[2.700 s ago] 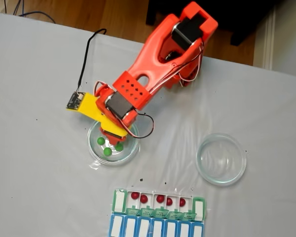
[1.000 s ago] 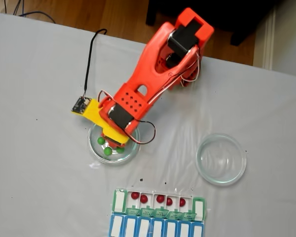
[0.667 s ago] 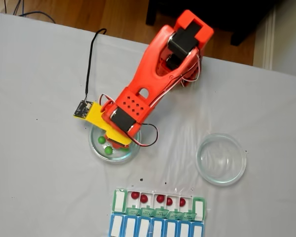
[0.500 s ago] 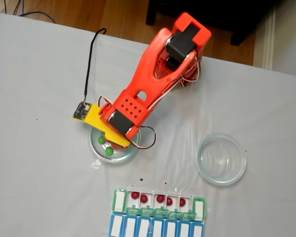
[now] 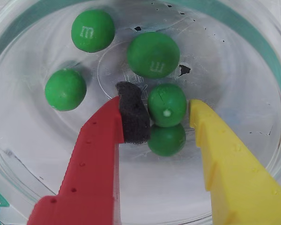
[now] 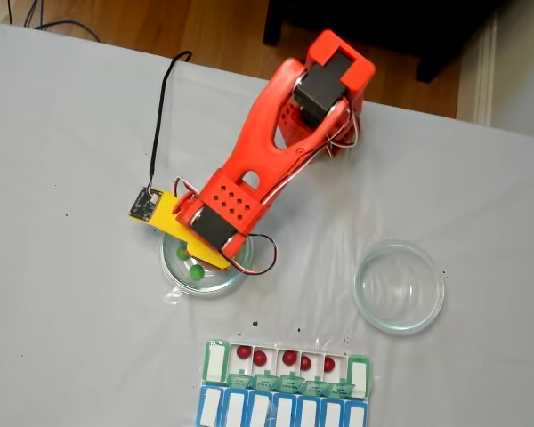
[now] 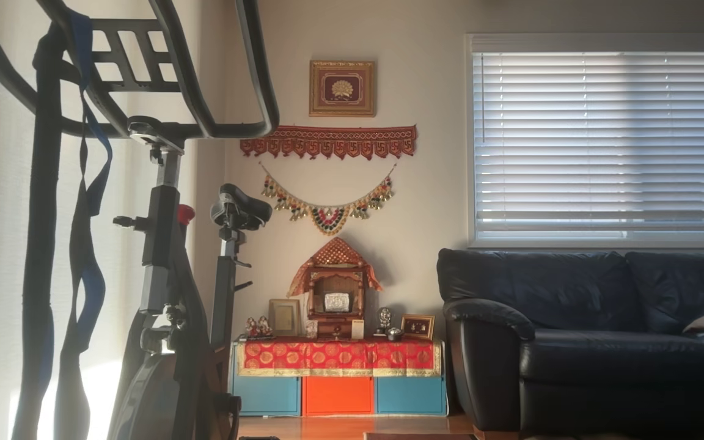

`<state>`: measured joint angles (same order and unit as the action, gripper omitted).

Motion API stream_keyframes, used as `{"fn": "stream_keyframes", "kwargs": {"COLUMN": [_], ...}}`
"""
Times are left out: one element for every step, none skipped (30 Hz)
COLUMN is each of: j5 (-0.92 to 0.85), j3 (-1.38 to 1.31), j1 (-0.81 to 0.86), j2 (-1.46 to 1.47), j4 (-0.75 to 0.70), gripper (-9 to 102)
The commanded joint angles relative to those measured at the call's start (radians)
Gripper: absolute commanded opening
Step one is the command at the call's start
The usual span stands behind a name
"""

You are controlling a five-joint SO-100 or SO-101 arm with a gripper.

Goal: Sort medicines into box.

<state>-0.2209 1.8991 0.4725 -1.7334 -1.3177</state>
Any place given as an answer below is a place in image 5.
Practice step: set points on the green round pill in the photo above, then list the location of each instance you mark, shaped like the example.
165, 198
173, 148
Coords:
168, 143
167, 105
93, 31
65, 89
153, 55

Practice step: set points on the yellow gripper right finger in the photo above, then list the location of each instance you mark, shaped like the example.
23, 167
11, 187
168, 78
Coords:
236, 182

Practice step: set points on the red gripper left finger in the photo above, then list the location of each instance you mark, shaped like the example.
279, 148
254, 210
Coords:
91, 168

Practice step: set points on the green blue weekly pill organizer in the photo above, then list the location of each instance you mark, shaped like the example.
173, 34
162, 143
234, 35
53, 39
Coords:
0, 200

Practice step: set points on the clear glass bowl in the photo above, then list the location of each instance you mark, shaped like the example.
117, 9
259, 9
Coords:
224, 93

